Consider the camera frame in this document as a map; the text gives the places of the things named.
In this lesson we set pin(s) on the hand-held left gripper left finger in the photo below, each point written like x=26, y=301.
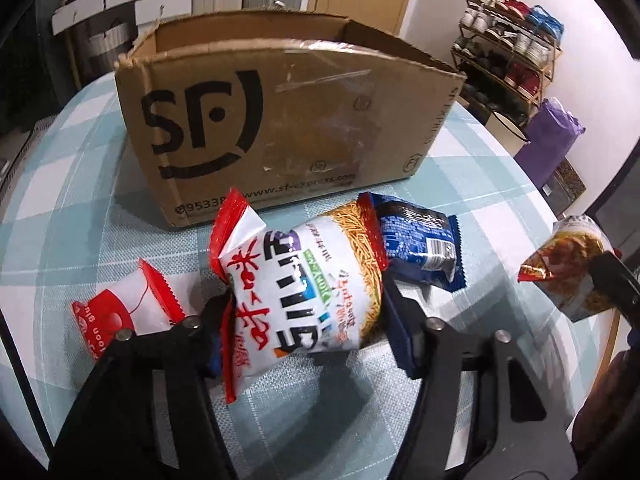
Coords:
x=216, y=360

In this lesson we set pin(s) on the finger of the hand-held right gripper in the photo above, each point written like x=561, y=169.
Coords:
x=617, y=280

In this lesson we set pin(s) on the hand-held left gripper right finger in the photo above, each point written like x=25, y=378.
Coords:
x=400, y=335

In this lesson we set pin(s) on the orange noodle snack packet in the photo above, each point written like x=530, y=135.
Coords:
x=565, y=260

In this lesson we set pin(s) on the white noodle snack packet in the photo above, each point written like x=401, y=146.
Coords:
x=300, y=285

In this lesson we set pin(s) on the brown cardboard box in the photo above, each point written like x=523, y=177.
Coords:
x=300, y=110

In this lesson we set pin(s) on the blue snack packet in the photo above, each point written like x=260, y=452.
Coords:
x=415, y=240

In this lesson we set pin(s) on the red and white snack packet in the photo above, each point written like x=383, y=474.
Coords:
x=125, y=310

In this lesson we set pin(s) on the patterned brown box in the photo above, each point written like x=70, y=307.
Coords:
x=567, y=185

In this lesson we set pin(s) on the purple bag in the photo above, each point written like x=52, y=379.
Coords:
x=550, y=145

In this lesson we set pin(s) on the cream waste bin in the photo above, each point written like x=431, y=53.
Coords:
x=510, y=130

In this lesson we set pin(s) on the wooden shoe rack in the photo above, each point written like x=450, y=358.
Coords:
x=547, y=75

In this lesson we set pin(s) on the woven laundry basket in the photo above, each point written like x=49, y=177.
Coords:
x=107, y=45

